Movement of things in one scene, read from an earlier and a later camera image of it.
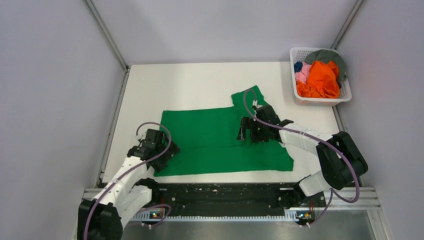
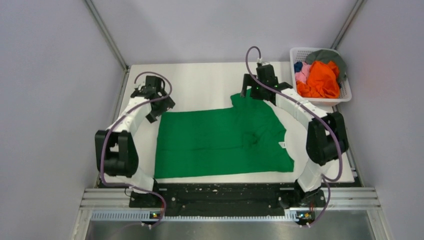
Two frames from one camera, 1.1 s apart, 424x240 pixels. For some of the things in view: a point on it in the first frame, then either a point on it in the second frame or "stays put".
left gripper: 160,164 to 166,103
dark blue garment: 298,66 stays put
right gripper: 249,123 to 253,94
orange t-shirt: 322,81 stays put
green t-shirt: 207,140 stays put
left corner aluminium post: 90,5 stays put
